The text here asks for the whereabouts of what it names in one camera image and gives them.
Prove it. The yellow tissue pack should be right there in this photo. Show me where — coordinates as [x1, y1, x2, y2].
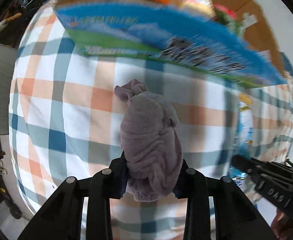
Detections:
[178, 0, 216, 18]

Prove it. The green snack bag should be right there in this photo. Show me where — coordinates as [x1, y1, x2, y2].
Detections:
[219, 14, 244, 37]

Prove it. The blue printed cardboard box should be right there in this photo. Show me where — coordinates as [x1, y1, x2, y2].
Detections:
[55, 0, 285, 88]

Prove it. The plaid checkered tablecloth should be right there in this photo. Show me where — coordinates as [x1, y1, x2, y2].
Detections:
[9, 0, 293, 239]

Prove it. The purple towel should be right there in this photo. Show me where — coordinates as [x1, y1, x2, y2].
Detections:
[114, 79, 183, 202]

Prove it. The blue white long packet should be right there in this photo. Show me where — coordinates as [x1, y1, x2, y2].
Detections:
[228, 93, 253, 187]

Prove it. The red snack bag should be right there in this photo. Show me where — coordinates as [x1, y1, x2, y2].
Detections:
[214, 4, 237, 20]

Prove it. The person's right hand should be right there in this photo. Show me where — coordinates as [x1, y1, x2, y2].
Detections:
[271, 209, 293, 240]

